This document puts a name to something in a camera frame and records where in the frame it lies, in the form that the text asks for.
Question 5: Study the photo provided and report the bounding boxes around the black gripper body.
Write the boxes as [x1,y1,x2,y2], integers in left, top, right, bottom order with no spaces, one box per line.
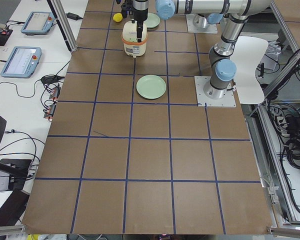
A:
[121,0,134,18]
[132,0,149,24]

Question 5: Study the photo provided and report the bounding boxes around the white rice cooker orange handle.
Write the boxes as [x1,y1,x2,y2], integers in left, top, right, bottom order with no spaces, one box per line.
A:
[121,20,148,58]

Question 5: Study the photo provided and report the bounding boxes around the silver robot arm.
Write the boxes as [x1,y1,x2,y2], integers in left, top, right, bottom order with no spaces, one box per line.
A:
[155,0,271,100]
[116,0,230,29]

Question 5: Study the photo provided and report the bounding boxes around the green plate near arm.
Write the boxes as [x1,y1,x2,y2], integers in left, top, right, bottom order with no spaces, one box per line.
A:
[144,12,161,29]
[136,74,167,100]

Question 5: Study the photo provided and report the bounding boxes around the yellow toy bell pepper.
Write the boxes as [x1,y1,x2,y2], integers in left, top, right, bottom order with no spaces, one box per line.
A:
[112,13,123,23]

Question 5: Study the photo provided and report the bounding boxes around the black power adapter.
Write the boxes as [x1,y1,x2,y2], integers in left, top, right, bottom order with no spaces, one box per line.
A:
[66,12,83,21]

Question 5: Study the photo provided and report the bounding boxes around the far blue teach pendant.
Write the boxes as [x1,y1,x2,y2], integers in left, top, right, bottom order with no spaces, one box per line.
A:
[20,11,55,35]

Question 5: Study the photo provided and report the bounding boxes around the blue teach pendant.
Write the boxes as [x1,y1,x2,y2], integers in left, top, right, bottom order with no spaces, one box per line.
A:
[0,46,42,79]
[20,11,55,35]

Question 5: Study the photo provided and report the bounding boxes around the white curved chair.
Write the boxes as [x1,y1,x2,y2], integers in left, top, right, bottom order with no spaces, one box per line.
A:
[230,36,269,105]

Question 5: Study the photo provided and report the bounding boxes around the near blue teach pendant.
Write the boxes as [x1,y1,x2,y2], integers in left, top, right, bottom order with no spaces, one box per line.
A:
[0,46,42,79]

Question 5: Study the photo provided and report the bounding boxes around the brown paper table mat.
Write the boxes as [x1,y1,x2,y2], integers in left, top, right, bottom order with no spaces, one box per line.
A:
[22,0,272,235]

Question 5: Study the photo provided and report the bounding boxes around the aluminium frame post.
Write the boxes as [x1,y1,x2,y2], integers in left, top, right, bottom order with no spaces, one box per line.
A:
[47,0,78,52]

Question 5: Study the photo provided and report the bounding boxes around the black cable bundle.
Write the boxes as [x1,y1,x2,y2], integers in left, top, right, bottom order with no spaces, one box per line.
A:
[267,99,300,173]

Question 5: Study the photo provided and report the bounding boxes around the black camera stand base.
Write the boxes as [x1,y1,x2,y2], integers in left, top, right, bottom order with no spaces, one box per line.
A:
[0,158,32,192]

